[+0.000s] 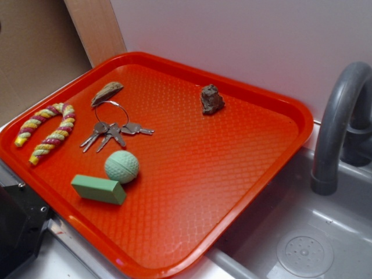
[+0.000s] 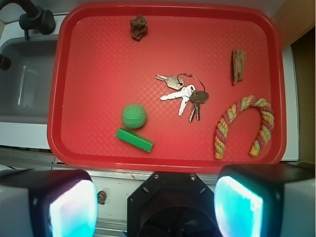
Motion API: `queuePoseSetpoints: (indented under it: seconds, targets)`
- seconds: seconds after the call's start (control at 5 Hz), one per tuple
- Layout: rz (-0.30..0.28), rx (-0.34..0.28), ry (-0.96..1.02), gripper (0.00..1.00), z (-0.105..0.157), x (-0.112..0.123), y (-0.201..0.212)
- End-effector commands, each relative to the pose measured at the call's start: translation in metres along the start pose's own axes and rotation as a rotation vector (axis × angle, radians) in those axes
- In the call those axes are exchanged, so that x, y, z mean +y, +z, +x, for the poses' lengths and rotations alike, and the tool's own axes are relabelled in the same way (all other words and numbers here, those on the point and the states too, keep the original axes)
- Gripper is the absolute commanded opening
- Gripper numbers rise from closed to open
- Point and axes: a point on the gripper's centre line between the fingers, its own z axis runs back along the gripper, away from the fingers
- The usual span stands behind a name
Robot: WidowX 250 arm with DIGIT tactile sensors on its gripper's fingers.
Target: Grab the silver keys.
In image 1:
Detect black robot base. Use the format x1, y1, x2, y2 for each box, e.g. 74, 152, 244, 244
1, 185, 51, 278

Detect brown rock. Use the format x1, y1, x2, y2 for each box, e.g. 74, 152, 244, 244
201, 84, 225, 115

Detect orange plastic tray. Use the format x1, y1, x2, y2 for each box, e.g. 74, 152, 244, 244
1, 52, 313, 278

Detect green dimpled ball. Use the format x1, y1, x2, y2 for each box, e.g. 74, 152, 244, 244
105, 151, 140, 184

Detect brown wood piece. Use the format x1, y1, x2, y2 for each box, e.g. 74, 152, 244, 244
91, 81, 124, 108

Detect green rectangular block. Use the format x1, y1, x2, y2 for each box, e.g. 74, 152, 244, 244
71, 174, 127, 205

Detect grey toy sink basin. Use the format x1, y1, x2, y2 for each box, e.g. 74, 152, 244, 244
208, 149, 371, 278

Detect grey toy faucet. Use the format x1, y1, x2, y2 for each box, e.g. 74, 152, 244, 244
311, 62, 371, 195

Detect silver keys on ring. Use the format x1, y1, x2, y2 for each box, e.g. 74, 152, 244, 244
80, 101, 155, 153

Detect multicolour twisted rope toy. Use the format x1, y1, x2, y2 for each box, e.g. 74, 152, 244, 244
14, 103, 76, 166

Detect wooden corner post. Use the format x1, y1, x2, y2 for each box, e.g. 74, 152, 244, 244
64, 0, 127, 67

